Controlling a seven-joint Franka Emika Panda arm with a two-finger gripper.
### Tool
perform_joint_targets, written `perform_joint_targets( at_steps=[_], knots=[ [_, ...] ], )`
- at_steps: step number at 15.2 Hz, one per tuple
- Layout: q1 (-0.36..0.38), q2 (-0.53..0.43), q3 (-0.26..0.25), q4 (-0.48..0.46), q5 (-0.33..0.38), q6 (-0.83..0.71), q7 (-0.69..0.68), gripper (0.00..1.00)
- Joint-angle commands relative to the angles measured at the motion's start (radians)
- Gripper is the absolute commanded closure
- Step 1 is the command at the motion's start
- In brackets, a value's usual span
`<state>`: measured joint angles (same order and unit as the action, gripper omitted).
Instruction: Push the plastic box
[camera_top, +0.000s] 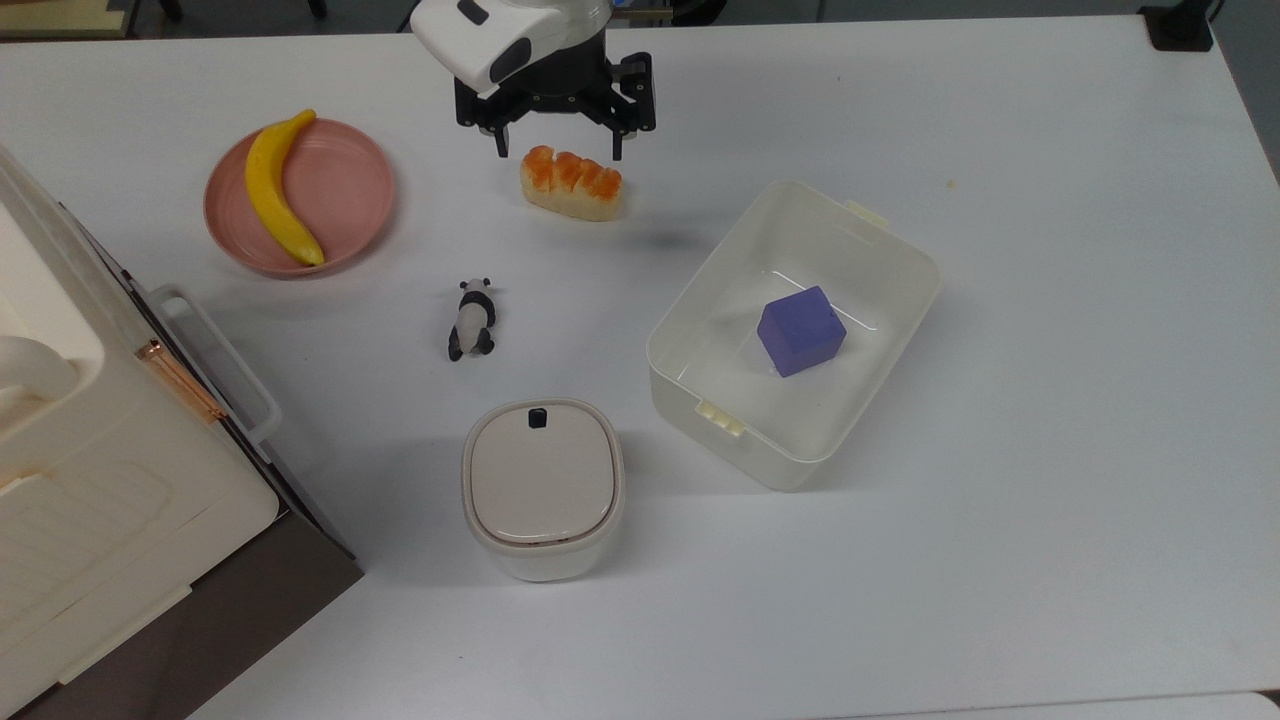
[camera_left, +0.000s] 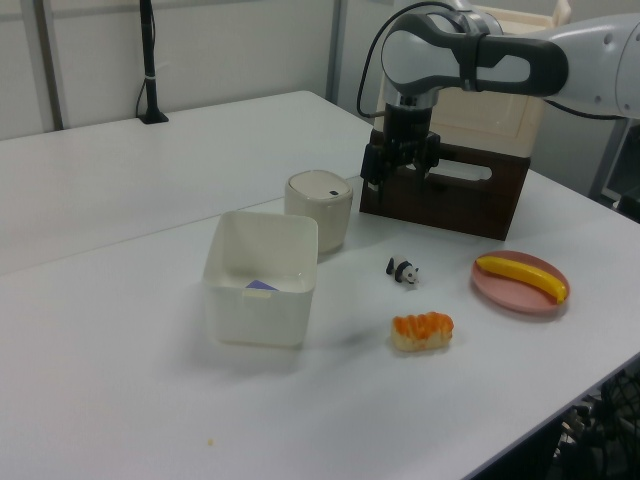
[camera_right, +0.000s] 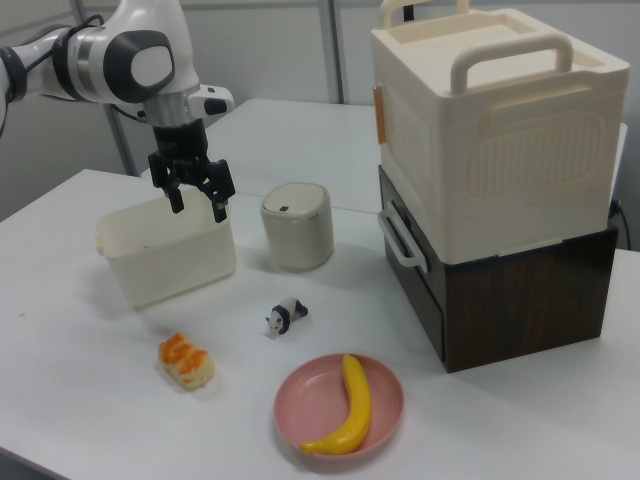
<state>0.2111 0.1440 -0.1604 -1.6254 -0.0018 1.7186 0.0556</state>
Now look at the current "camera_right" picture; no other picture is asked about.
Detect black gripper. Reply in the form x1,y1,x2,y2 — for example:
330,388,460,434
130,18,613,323
147,119,237,224

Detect white plastic box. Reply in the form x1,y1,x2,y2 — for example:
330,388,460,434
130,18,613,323
94,185,238,310

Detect orange box latch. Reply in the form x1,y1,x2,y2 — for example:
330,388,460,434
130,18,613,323
373,85,387,146

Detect cream plastic storage box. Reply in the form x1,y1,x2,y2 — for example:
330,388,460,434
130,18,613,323
370,0,630,263

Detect dark wooden drawer box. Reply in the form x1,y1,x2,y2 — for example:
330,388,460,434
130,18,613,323
377,164,620,374

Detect cream cylindrical cup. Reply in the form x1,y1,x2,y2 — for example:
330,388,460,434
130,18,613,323
259,182,335,272

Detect toy panda figure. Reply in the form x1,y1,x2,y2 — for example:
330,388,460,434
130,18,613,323
265,296,310,337

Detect toy bread with orange topping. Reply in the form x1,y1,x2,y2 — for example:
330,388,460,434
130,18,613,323
158,332,216,390

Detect pink round plate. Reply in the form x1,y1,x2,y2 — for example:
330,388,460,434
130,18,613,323
273,352,405,457

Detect yellow toy banana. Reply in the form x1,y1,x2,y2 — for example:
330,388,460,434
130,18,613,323
299,353,373,456

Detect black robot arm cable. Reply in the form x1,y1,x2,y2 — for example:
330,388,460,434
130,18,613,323
19,13,109,69

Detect white drawer handle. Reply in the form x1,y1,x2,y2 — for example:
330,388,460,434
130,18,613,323
377,208,432,274

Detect black wall cable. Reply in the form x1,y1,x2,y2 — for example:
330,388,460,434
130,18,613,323
608,199,632,249

